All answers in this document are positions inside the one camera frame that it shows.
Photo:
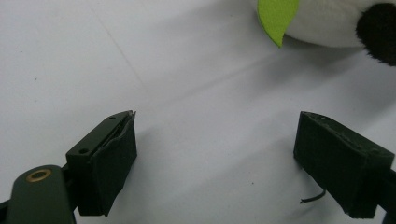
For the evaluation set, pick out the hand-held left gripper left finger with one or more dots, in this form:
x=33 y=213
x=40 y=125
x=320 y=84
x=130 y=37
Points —
x=102 y=174

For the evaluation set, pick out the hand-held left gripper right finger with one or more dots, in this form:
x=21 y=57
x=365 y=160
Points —
x=339 y=161

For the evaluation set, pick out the black and white panda plush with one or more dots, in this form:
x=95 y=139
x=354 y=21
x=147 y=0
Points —
x=320 y=25

